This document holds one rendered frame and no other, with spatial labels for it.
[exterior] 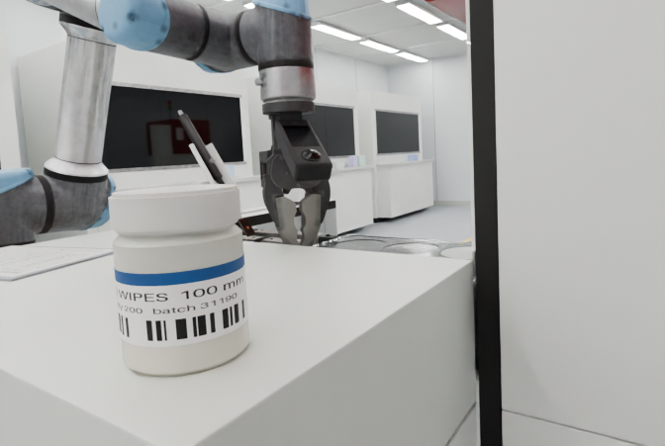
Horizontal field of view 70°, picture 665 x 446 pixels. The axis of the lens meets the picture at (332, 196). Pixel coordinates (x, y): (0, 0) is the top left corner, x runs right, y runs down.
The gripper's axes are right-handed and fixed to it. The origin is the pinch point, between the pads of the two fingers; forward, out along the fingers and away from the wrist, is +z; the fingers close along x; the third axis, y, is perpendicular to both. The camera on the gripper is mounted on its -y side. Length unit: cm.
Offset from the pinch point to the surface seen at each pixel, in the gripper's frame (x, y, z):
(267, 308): 10.0, -27.6, -1.9
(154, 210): 16.9, -36.5, -10.5
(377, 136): -289, 603, -36
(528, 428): -14.1, -26.8, 13.8
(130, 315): 18.5, -35.4, -5.1
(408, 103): -380, 671, -93
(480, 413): -11.4, -23.1, 13.6
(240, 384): 13.6, -38.6, -1.8
